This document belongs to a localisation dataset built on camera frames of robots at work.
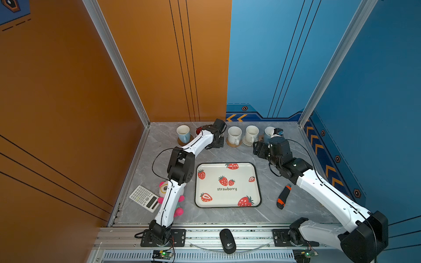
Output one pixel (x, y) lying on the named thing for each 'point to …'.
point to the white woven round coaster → (245, 143)
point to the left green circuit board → (160, 254)
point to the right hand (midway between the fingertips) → (258, 145)
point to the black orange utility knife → (283, 196)
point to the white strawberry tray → (227, 184)
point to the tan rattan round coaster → (227, 142)
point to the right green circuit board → (303, 255)
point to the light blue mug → (183, 133)
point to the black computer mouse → (227, 241)
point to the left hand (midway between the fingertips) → (218, 143)
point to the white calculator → (145, 198)
